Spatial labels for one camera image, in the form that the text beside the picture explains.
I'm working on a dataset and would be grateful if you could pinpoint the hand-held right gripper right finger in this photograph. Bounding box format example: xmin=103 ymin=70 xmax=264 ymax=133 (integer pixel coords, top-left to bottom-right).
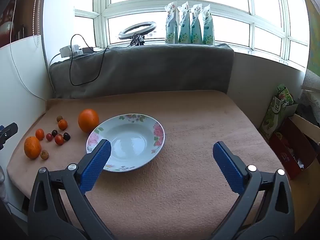
xmin=210 ymin=141 xmax=295 ymax=240

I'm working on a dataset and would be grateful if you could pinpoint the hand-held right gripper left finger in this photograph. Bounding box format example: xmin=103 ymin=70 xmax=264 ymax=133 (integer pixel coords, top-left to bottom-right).
xmin=27 ymin=139 xmax=118 ymax=240

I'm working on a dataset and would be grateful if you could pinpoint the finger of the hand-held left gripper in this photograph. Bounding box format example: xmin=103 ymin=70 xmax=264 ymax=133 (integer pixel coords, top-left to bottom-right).
xmin=0 ymin=122 xmax=18 ymax=150

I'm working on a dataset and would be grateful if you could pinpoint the large speckled orange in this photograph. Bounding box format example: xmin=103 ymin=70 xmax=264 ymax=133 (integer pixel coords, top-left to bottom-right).
xmin=24 ymin=136 xmax=42 ymax=159

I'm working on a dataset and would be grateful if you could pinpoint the floral white plate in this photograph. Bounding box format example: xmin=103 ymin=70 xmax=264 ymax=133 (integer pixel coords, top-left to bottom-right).
xmin=86 ymin=114 xmax=165 ymax=172

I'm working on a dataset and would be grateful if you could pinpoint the large smooth orange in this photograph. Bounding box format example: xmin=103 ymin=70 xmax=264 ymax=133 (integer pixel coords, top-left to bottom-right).
xmin=78 ymin=108 xmax=100 ymax=133

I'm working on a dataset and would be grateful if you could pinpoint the white side panel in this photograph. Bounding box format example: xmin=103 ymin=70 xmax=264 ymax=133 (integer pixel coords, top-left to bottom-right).
xmin=0 ymin=34 xmax=54 ymax=205

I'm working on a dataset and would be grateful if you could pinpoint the red cardboard box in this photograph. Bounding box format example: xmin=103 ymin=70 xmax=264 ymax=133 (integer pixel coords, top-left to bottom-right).
xmin=269 ymin=114 xmax=320 ymax=180

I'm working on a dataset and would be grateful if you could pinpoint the white power strip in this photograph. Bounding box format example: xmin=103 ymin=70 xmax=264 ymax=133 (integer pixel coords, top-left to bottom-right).
xmin=59 ymin=44 xmax=83 ymax=58

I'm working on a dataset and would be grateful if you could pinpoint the grey blanket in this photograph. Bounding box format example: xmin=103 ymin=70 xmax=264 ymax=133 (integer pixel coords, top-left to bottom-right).
xmin=49 ymin=43 xmax=235 ymax=99

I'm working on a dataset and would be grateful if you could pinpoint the white patterned cloth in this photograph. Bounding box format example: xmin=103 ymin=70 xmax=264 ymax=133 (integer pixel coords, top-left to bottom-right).
xmin=299 ymin=69 xmax=320 ymax=128

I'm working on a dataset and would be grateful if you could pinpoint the black light stand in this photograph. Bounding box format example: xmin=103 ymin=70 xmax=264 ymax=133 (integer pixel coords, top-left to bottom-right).
xmin=130 ymin=33 xmax=146 ymax=47

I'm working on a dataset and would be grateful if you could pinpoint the thin white cable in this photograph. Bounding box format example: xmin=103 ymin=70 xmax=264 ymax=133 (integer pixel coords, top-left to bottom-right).
xmin=9 ymin=0 xmax=48 ymax=102

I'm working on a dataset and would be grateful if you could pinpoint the white power strip cable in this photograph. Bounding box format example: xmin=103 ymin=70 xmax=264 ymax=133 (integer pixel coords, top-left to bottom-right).
xmin=49 ymin=52 xmax=62 ymax=67

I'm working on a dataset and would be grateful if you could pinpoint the black cable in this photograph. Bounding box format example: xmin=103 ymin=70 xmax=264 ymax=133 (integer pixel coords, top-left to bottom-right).
xmin=69 ymin=34 xmax=108 ymax=87

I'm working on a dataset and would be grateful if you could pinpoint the beaded blind cord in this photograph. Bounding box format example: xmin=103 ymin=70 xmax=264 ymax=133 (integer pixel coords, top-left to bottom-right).
xmin=32 ymin=0 xmax=48 ymax=48

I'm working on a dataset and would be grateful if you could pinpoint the white ring light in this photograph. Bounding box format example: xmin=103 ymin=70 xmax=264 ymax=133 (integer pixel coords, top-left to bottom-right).
xmin=118 ymin=22 xmax=157 ymax=40

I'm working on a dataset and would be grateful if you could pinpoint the white window frame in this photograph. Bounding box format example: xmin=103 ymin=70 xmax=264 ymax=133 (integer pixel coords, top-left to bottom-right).
xmin=74 ymin=0 xmax=310 ymax=68

